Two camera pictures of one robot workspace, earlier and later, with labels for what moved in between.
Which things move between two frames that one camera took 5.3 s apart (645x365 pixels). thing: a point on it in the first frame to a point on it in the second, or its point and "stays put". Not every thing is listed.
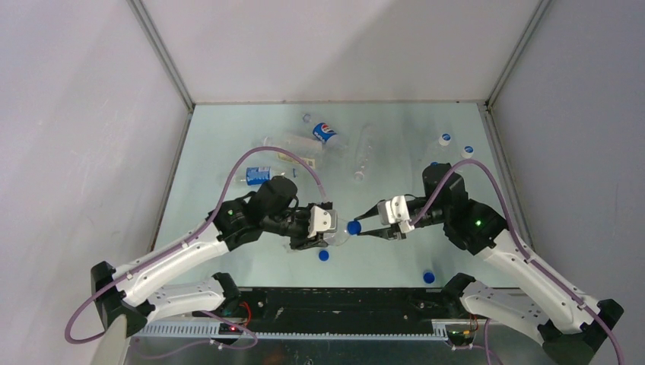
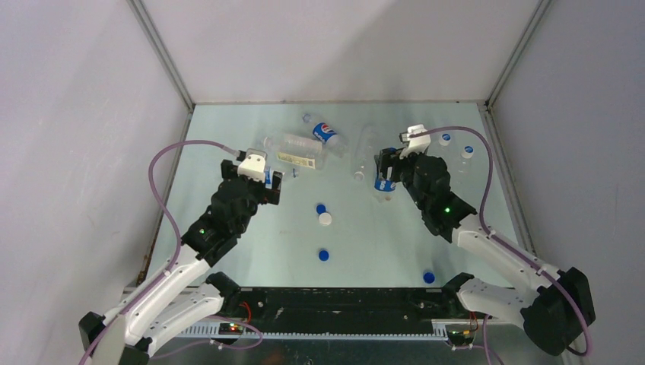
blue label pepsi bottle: x=339 y=236 to x=383 y=186
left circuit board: x=227 y=328 stays put
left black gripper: x=299 y=243 to x=230 y=169
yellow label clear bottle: x=308 y=147 stays put
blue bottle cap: x=323 y=255 stays put
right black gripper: x=386 y=233 to x=397 y=163
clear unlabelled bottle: x=363 y=149 stays put
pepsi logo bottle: x=326 y=134 stays put
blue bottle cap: x=429 y=277 stays put
